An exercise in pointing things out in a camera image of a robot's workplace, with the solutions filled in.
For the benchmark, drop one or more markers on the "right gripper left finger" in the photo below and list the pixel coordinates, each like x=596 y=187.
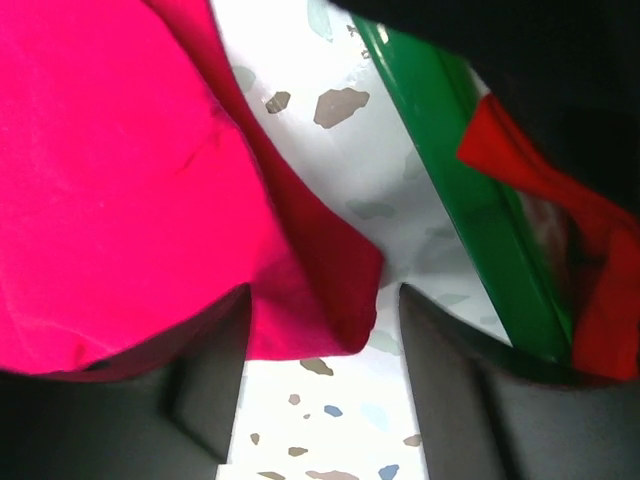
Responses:
x=163 y=409

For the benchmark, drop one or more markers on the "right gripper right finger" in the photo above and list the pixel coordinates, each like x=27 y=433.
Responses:
x=489 y=411

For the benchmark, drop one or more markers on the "crimson red t-shirt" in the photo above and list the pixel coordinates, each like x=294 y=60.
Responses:
x=137 y=188

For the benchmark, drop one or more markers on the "red garment in bin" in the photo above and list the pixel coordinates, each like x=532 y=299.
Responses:
x=604 y=276

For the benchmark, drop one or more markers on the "green plastic bin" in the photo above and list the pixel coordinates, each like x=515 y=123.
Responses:
x=436 y=96

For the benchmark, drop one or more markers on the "black garment in bin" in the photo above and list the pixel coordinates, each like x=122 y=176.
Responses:
x=566 y=71

